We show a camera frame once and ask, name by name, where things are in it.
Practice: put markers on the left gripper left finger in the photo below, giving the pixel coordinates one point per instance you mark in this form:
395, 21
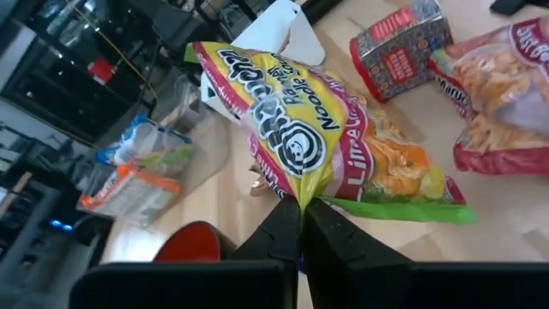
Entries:
193, 285

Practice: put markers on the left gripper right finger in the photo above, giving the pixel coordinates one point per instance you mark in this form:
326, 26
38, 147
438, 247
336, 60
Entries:
386, 285

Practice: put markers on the blue noodle packet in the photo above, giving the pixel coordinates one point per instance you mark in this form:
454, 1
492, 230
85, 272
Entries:
141, 137

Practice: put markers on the red grey spice box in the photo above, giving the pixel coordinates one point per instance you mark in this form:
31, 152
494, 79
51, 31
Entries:
399, 56

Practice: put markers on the red bowl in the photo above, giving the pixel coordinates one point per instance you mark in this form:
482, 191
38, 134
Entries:
193, 244

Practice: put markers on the copper spoon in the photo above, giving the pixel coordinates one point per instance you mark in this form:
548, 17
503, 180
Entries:
259, 189

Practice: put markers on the clear plastic bin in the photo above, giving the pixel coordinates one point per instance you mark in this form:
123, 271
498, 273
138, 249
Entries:
206, 141

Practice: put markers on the red beef flavor noodle packet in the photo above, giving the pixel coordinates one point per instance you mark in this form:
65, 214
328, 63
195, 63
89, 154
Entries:
502, 107

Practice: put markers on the small red box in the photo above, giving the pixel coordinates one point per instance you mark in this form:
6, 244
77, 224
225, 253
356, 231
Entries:
101, 70

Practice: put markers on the white plastic tray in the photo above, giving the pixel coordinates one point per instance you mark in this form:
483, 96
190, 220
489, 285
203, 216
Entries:
274, 30

